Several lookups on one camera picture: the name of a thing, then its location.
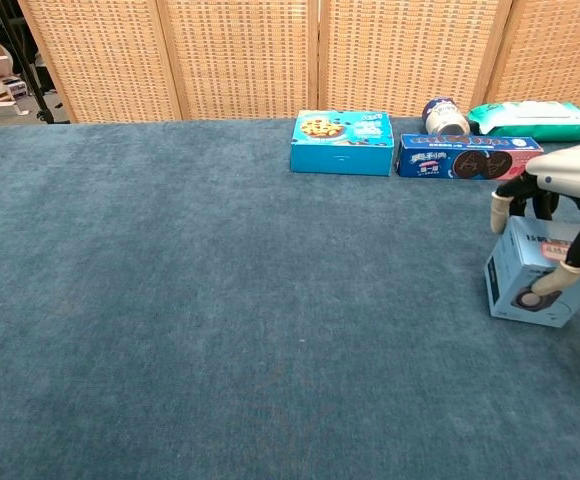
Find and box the small light blue speaker box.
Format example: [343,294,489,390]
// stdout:
[484,214,580,329]

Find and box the blue Oreo cookie package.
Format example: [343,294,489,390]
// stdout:
[395,133,545,182]

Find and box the light blue cookie box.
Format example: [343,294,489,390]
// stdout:
[289,109,396,177]

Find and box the white plastic bin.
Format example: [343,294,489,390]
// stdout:
[0,99,30,120]

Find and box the green wet wipes pack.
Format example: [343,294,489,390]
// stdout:
[466,100,580,143]

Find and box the woven rattan folding screen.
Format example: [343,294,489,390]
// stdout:
[17,0,580,124]

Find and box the blue table cloth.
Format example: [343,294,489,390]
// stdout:
[0,110,580,480]

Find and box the black tripod stand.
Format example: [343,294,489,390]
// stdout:
[0,0,57,125]

